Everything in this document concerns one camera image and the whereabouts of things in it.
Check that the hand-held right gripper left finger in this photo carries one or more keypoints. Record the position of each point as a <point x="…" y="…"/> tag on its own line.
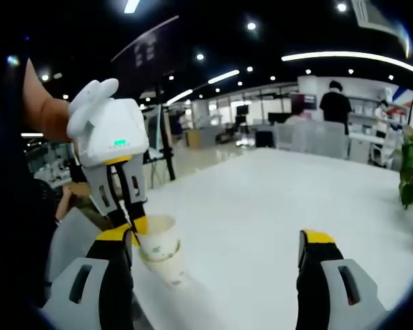
<point x="115" y="292"/>

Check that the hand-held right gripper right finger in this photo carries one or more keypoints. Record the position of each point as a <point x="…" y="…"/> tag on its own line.
<point x="313" y="292"/>

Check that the black monitor on stand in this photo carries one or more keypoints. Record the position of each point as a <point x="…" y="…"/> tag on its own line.
<point x="242" y="110"/>

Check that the dark wall screen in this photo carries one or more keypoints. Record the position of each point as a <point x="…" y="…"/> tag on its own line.
<point x="303" y="101"/>

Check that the ceiling air conditioner vent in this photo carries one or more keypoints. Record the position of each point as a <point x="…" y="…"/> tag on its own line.
<point x="375" y="15"/>

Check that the curved ceiling light strip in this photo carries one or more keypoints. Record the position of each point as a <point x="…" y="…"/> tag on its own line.
<point x="347" y="55"/>

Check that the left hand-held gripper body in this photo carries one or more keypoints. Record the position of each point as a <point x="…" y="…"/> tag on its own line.
<point x="110" y="127"/>

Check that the white table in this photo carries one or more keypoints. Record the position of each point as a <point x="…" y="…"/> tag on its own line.
<point x="244" y="223"/>

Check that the grey office partition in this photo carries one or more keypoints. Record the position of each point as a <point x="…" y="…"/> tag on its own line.
<point x="309" y="141"/>

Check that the short ceiling light strip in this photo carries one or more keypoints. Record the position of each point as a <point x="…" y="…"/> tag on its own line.
<point x="223" y="76"/>
<point x="179" y="97"/>

